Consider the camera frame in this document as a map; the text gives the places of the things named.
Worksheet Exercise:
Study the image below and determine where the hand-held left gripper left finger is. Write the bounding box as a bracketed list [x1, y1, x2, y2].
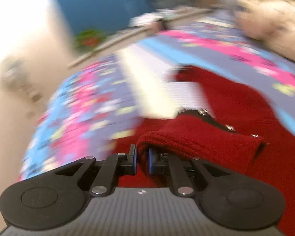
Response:
[54, 144, 138, 197]

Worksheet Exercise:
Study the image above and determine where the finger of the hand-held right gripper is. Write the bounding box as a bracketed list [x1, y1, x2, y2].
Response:
[177, 107, 259, 138]

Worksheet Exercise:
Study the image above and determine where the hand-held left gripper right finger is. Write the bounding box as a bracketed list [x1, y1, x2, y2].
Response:
[147, 147, 231, 197]

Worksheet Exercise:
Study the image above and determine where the red knit sweater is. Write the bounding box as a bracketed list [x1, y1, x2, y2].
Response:
[118, 65, 295, 236]

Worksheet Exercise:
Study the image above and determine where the floral striped fleece blanket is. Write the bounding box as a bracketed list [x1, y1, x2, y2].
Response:
[17, 17, 295, 185]

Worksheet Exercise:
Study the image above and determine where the beige printed quilt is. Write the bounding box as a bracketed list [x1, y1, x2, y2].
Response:
[236, 0, 295, 67]

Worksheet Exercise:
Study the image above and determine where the green potted plant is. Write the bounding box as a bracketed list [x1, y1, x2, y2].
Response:
[75, 29, 107, 51]

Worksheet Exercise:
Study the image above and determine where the blue curtain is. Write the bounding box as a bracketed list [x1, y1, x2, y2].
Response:
[49, 0, 163, 38]

